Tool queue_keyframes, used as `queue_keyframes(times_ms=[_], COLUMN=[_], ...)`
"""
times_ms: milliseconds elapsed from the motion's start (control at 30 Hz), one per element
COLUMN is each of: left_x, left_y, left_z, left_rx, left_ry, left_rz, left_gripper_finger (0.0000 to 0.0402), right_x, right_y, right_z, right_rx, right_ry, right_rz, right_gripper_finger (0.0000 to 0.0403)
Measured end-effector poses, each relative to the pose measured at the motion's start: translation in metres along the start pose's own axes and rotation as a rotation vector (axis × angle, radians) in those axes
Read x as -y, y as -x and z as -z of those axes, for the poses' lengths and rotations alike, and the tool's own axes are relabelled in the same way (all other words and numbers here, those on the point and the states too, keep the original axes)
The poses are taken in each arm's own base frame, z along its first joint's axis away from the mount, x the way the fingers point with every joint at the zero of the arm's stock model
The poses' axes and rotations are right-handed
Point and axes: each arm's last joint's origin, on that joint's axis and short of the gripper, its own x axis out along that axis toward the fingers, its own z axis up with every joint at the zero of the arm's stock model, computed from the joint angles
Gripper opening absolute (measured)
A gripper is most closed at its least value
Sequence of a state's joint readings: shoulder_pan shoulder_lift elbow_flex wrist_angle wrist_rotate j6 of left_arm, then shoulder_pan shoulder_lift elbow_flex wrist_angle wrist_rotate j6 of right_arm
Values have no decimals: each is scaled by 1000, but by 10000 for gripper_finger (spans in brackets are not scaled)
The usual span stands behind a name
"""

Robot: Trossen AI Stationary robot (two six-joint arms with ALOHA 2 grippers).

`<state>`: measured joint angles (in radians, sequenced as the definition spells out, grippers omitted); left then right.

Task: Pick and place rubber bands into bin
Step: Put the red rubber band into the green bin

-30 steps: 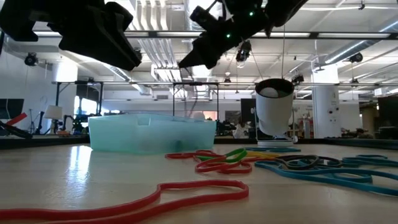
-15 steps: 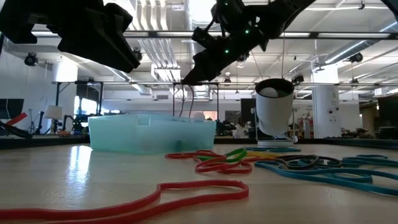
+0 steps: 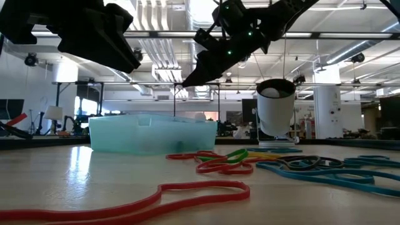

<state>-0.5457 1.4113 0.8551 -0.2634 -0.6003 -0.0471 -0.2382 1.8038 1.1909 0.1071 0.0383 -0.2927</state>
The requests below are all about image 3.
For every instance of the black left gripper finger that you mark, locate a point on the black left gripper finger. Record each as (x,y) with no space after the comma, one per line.
(100,47)
(120,20)

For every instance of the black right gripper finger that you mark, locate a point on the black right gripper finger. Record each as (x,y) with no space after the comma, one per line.
(215,59)

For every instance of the green rubber band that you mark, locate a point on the green rubber band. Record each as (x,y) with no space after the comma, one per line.
(239,153)

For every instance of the translucent teal plastic bin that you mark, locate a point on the translucent teal plastic bin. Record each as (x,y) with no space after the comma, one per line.
(140,137)

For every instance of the red rubber band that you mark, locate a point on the red rubber band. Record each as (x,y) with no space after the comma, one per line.
(240,171)
(181,156)
(47,216)

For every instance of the yellow rubber band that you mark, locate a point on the yellow rubber band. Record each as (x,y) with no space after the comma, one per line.
(265,155)

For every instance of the thin black rubber band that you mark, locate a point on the thin black rubber band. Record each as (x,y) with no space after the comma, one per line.
(300,168)

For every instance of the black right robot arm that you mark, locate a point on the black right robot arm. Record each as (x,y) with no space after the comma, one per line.
(290,12)

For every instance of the black hanging spotlight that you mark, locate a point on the black hanging spotlight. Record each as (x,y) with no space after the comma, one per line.
(31,59)
(358,58)
(299,79)
(139,56)

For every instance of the black crossbar with light strips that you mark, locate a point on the black crossbar with light strips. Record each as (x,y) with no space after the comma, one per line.
(315,35)

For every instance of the lamp with white shade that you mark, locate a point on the lamp with white shade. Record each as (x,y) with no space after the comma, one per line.
(53,113)

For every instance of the white cylindrical lamp on stand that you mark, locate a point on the white cylindrical lamp on stand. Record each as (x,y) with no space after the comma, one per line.
(275,115)

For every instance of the red strip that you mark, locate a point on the red strip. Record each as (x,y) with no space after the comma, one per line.
(17,119)

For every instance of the white pillar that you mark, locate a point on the white pillar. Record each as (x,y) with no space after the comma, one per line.
(328,109)

